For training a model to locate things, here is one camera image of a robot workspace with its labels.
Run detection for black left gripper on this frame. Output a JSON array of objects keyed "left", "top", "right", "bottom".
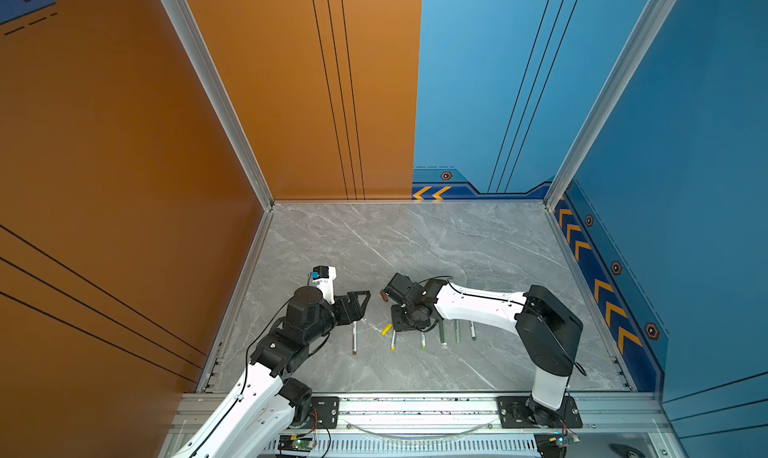
[{"left": 303, "top": 289, "right": 370, "bottom": 349}]

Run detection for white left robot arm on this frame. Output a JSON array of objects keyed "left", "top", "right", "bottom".
[{"left": 175, "top": 286, "right": 371, "bottom": 457}]

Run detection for left green circuit board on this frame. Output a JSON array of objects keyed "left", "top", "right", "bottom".
[{"left": 276, "top": 435, "right": 317, "bottom": 457}]

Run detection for green circuit board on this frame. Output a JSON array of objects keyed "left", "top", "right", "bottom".
[
  {"left": 549, "top": 434, "right": 581, "bottom": 448},
  {"left": 276, "top": 435, "right": 317, "bottom": 457}
]

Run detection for right green circuit board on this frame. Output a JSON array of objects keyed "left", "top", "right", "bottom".
[{"left": 549, "top": 434, "right": 581, "bottom": 448}]

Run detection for black object bottom right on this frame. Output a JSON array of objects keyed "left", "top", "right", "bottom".
[{"left": 609, "top": 443, "right": 645, "bottom": 458}]

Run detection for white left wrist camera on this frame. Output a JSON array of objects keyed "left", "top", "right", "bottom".
[{"left": 307, "top": 265, "right": 337, "bottom": 305}]

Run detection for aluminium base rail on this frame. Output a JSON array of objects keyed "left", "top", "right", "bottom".
[{"left": 157, "top": 390, "right": 688, "bottom": 458}]

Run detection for aluminium left corner post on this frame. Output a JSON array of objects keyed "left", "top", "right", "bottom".
[{"left": 160, "top": 0, "right": 275, "bottom": 212}]

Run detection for aluminium corner post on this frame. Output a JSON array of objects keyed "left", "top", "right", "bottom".
[
  {"left": 543, "top": 0, "right": 678, "bottom": 212},
  {"left": 160, "top": 0, "right": 275, "bottom": 212}
]

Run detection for aluminium right corner post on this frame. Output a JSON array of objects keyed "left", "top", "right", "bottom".
[{"left": 543, "top": 0, "right": 678, "bottom": 212}]

